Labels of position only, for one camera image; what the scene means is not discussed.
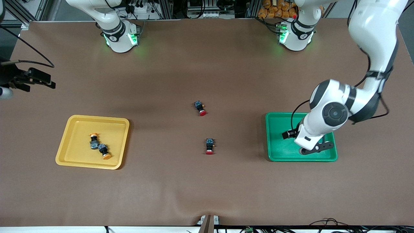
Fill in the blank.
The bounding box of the green plastic tray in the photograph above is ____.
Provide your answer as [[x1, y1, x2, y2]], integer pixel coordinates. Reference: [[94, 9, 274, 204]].
[[265, 112, 338, 162]]

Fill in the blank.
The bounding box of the yellow plastic tray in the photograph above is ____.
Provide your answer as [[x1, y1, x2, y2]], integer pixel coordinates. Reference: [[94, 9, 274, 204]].
[[55, 115, 130, 170]]

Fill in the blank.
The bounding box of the brown table mat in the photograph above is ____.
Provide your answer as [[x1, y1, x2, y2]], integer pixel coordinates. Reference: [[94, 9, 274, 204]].
[[0, 18, 414, 227]]

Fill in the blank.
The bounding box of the white power strip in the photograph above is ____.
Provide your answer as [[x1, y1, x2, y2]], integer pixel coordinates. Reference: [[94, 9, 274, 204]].
[[128, 4, 153, 19]]

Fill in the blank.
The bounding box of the orange packaged items pile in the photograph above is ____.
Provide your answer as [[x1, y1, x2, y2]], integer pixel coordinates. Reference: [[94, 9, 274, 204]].
[[258, 0, 297, 19]]

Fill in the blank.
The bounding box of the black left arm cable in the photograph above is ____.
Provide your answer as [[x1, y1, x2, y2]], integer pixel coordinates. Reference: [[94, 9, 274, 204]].
[[290, 0, 390, 131]]

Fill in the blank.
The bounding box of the aluminium frame rail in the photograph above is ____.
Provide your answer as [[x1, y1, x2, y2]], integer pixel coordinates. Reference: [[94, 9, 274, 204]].
[[246, 0, 261, 17], [5, 0, 49, 28], [160, 0, 173, 19]]

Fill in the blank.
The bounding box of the black cable bundle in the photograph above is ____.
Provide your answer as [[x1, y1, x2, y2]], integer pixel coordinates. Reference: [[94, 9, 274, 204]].
[[307, 218, 414, 233]]

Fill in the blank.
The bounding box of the front camera mount post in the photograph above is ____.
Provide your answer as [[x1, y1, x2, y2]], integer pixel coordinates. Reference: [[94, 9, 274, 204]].
[[197, 215, 220, 233]]

